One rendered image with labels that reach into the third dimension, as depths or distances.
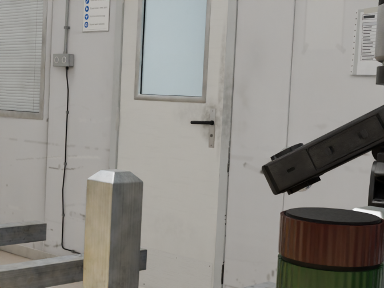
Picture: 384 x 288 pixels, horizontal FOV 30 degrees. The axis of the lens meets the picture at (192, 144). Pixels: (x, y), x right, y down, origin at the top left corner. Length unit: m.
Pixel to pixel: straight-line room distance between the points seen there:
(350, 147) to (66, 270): 0.53
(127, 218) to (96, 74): 4.12
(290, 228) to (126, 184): 0.24
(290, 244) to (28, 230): 0.85
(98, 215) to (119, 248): 0.03
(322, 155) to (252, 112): 3.31
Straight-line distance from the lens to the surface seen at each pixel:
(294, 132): 3.68
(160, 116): 4.29
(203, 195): 4.07
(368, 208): 0.46
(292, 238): 0.40
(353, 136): 0.52
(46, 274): 0.94
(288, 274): 0.41
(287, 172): 0.54
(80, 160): 4.83
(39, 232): 1.23
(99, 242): 0.62
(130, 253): 0.62
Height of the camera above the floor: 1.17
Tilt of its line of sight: 3 degrees down
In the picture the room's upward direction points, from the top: 3 degrees clockwise
